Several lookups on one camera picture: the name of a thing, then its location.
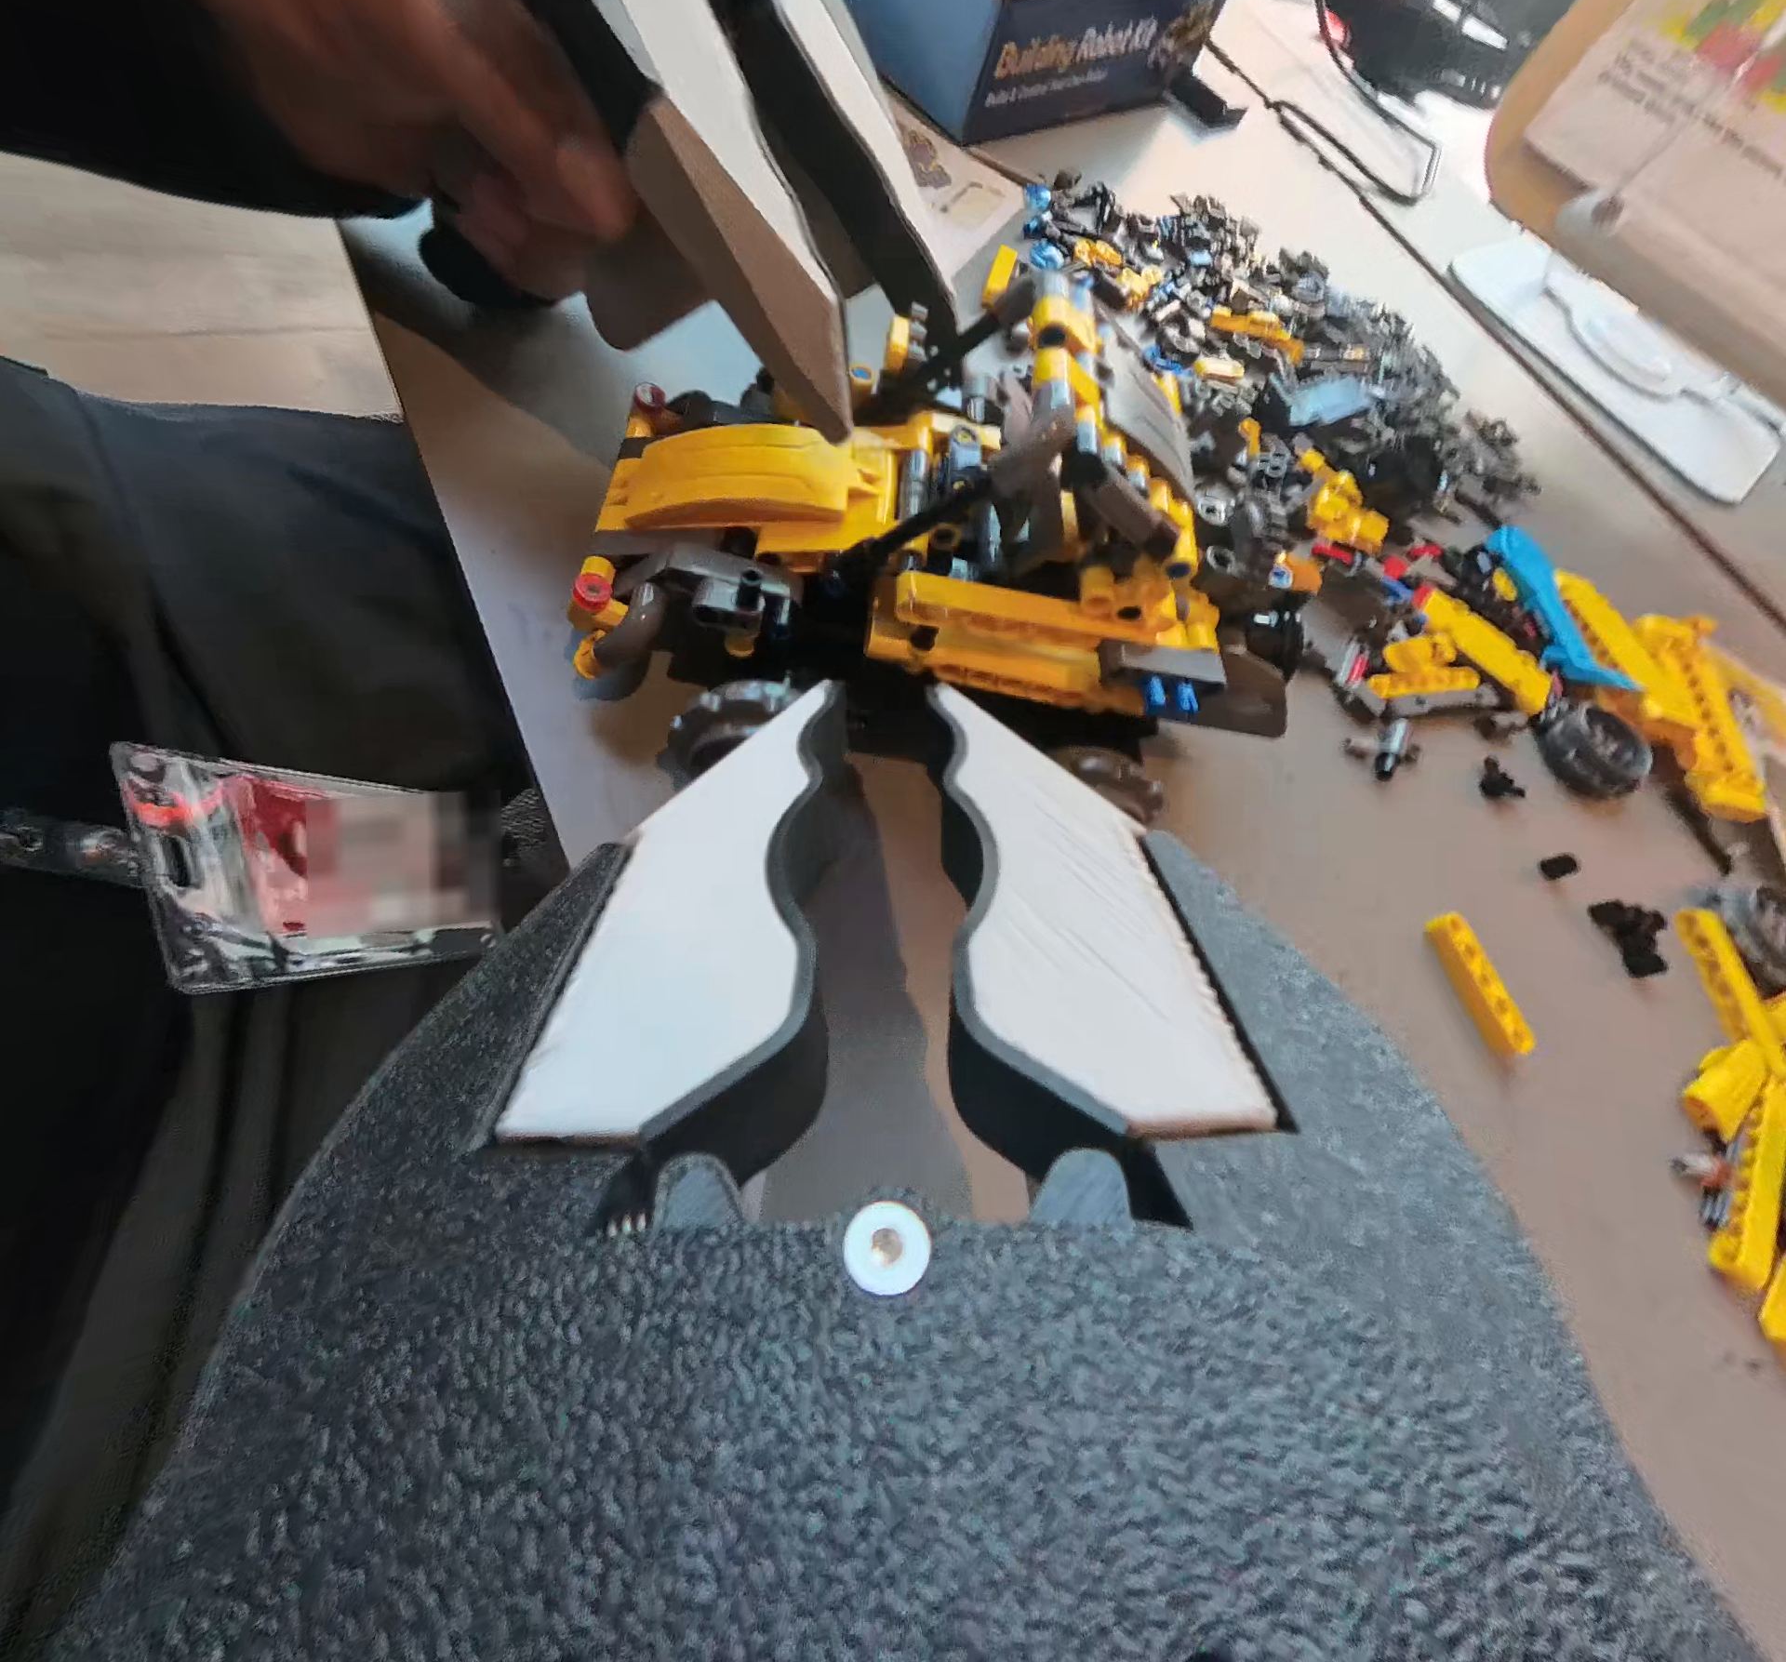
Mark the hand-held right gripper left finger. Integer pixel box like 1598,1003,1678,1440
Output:
495,682,849,1189

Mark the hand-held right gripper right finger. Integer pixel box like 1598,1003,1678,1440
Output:
924,683,1286,1206

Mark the person's black clothing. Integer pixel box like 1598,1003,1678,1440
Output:
0,358,560,1662

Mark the dark loose toy wheel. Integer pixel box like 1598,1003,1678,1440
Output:
1535,699,1657,802

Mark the grey loose toy wheel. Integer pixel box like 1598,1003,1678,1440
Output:
1709,881,1786,982

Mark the black cable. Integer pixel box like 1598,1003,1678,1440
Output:
1200,44,1441,209

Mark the clear badge holder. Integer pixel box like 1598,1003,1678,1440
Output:
108,739,507,997

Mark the blue cardboard kit box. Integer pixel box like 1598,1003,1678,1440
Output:
773,0,1244,145

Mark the black connector cluster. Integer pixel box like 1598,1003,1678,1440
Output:
1590,902,1670,980

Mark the person's left hand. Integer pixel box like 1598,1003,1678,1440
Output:
156,0,654,285

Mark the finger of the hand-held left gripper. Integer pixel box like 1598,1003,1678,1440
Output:
725,0,964,345
501,0,855,446

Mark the person's left forearm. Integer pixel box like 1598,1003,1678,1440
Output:
0,0,420,220

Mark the printed instruction sheet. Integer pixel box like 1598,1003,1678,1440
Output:
1521,0,1786,209

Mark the short yellow holed beam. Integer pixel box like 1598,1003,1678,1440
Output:
1422,911,1536,1061

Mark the blue brick separator tool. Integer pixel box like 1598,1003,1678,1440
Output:
1479,525,1648,693

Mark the large yellow beam assembly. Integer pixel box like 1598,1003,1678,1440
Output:
1548,567,1774,827

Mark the yellow toy brick vehicle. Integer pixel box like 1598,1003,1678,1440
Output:
564,274,1305,840

